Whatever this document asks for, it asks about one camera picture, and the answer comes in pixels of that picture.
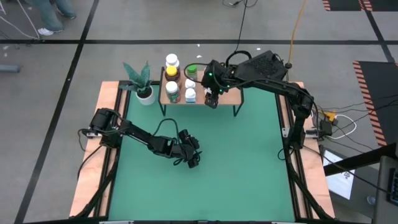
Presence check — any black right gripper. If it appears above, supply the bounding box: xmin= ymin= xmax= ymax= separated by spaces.
xmin=201 ymin=59 xmax=233 ymax=110

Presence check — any white Trader Joe's melatonin bottle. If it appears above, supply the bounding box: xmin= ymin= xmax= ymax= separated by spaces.
xmin=185 ymin=88 xmax=197 ymax=104

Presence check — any green bottle green cap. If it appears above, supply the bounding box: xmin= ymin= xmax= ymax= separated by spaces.
xmin=186 ymin=64 xmax=198 ymax=81

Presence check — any large white-capped labelled bottle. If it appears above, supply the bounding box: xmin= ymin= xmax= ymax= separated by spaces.
xmin=165 ymin=80 xmax=182 ymax=104

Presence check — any brown bottle yellow cap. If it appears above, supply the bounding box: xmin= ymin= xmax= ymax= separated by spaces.
xmin=164 ymin=65 xmax=181 ymax=82

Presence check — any white bottle blue-striped label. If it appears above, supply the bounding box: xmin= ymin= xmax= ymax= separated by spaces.
xmin=165 ymin=53 xmax=180 ymax=70

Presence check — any snake plant in white pot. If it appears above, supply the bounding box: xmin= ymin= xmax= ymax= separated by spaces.
xmin=121 ymin=60 xmax=156 ymax=106

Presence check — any black power adapter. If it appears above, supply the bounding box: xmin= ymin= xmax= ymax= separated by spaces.
xmin=320 ymin=120 xmax=333 ymax=137

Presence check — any white display panel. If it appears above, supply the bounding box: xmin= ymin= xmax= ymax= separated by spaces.
xmin=322 ymin=148 xmax=356 ymax=200

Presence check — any black diagonal beam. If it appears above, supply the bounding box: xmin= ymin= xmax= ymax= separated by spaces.
xmin=323 ymin=142 xmax=398 ymax=177

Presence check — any black hazard-striped floor mat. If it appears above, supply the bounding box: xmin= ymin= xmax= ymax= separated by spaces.
xmin=322 ymin=0 xmax=398 ymax=12
xmin=353 ymin=60 xmax=398 ymax=147

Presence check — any person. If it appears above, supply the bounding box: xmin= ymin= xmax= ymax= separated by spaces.
xmin=30 ymin=0 xmax=77 ymax=37

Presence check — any grey workstation desk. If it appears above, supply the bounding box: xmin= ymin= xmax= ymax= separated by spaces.
xmin=373 ymin=155 xmax=398 ymax=224

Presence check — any black computer keyboard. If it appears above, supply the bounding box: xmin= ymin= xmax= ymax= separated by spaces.
xmin=387 ymin=167 xmax=398 ymax=206

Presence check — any wooden shelf black metal frame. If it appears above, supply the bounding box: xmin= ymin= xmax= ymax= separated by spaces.
xmin=157 ymin=65 xmax=245 ymax=118

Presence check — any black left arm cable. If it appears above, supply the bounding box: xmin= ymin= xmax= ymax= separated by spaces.
xmin=152 ymin=117 xmax=181 ymax=147

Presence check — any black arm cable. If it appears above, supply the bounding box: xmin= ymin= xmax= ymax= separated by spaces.
xmin=152 ymin=117 xmax=181 ymax=147
xmin=225 ymin=49 xmax=252 ymax=68

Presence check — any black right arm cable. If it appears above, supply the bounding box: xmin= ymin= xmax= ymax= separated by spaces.
xmin=225 ymin=49 xmax=252 ymax=68

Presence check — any black hanging cable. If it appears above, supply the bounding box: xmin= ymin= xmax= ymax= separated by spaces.
xmin=222 ymin=0 xmax=259 ymax=54

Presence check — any black rig frame rail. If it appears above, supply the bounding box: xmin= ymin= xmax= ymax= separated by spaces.
xmin=70 ymin=80 xmax=131 ymax=218
xmin=275 ymin=81 xmax=335 ymax=220

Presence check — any white power cable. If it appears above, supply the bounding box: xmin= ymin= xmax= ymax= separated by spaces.
xmin=329 ymin=114 xmax=358 ymax=140

